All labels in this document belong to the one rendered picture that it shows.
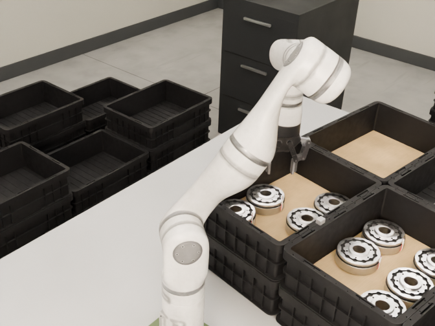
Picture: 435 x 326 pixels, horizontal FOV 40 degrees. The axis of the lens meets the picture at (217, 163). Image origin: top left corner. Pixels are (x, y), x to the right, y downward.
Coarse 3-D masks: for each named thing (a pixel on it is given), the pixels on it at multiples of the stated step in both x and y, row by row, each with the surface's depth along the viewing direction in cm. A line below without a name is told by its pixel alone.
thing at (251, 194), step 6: (252, 186) 163; (258, 186) 163; (264, 186) 164; (270, 186) 164; (252, 192) 161; (276, 192) 161; (282, 192) 161; (252, 198) 159; (258, 198) 159; (276, 198) 159; (258, 204) 156; (264, 204) 156; (270, 204) 156; (276, 204) 157
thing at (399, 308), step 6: (366, 294) 130; (372, 294) 130; (378, 294) 130; (384, 294) 130; (390, 294) 130; (390, 300) 128; (396, 300) 129; (396, 306) 127; (402, 306) 127; (396, 312) 125; (402, 312) 125
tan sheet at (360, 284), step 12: (408, 240) 151; (408, 252) 147; (324, 264) 142; (336, 264) 142; (384, 264) 143; (396, 264) 143; (408, 264) 143; (336, 276) 139; (348, 276) 139; (360, 276) 139; (372, 276) 139; (384, 276) 139; (360, 288) 136; (372, 288) 136
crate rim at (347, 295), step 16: (400, 192) 151; (352, 208) 145; (432, 208) 146; (304, 240) 134; (288, 256) 130; (304, 272) 128; (320, 272) 125; (336, 288) 122; (432, 288) 122; (352, 304) 120; (368, 304) 118; (416, 304) 118; (384, 320) 115; (400, 320) 114
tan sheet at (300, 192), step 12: (276, 180) 172; (288, 180) 172; (300, 180) 172; (288, 192) 167; (300, 192) 167; (312, 192) 168; (324, 192) 168; (288, 204) 162; (300, 204) 162; (312, 204) 163; (264, 216) 157; (276, 216) 158; (264, 228) 153; (276, 228) 153
